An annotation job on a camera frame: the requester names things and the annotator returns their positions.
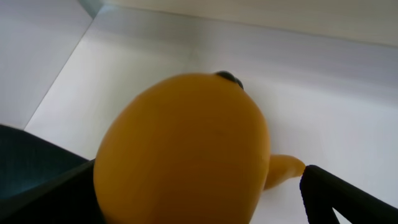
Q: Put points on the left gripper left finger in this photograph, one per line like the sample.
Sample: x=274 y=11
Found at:
x=46 y=205

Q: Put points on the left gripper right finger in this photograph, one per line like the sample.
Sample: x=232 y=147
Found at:
x=317 y=193

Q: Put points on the orange rubber toy figure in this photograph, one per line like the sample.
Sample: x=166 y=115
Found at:
x=186 y=149

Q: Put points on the white shelf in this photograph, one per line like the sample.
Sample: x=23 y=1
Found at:
x=311 y=77

